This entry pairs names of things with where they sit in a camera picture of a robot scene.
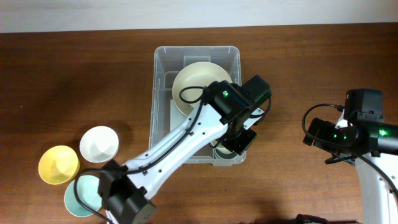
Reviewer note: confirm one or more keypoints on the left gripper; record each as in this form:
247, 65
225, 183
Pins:
243, 143

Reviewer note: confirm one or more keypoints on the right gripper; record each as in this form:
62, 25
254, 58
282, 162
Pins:
326, 127

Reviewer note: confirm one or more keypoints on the grey cup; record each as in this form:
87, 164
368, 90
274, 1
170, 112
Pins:
224, 153

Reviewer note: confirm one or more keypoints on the cream white bowl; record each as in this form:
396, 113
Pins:
196, 74

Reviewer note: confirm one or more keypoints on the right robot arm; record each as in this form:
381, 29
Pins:
362, 138

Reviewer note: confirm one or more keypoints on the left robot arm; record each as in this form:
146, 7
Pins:
225, 114

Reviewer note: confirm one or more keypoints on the clear plastic storage bin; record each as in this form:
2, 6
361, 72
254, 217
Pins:
168, 62

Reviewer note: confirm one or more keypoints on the small white bowl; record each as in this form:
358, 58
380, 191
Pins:
99, 144

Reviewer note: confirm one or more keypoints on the small mint green bowl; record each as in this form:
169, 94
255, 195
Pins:
87, 189

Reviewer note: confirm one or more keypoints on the small yellow bowl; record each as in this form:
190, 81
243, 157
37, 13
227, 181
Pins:
58, 165

